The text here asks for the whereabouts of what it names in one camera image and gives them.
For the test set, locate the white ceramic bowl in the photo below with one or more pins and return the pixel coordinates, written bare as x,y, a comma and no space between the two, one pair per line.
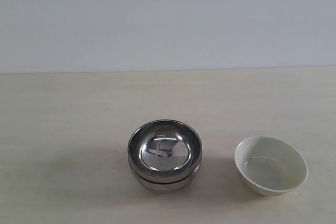
270,166

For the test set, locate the plain stainless steel bowl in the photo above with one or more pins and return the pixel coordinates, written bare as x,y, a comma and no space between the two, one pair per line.
166,187

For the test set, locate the patterned stainless steel bowl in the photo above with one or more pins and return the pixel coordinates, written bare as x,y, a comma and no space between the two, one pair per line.
164,151

